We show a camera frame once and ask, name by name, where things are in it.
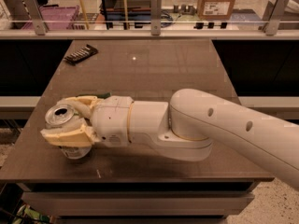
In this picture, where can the silver green 7up can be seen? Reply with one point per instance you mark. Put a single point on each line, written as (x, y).
(57, 117)

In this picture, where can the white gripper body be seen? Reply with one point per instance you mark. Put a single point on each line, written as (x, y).
(112, 119)

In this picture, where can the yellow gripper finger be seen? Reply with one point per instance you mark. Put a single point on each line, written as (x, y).
(83, 104)
(74, 134)

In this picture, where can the purple plastic crate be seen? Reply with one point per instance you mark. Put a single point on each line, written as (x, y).
(59, 18)

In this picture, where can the green yellow sponge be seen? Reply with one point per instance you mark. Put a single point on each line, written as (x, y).
(98, 95)

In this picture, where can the cardboard box with label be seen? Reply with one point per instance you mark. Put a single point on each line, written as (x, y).
(215, 9)

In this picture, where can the left metal railing post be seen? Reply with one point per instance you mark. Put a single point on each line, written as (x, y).
(39, 25)

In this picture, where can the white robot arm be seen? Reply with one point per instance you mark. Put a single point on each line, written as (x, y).
(183, 129)

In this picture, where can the middle metal railing post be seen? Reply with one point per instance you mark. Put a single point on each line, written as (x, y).
(155, 13)

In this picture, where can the right metal railing post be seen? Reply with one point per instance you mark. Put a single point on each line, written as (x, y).
(271, 27)

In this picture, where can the yellow broom handle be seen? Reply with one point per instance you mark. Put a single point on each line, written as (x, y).
(84, 14)

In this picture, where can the metal railing post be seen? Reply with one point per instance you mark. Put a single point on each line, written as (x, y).
(271, 27)
(155, 13)
(39, 25)

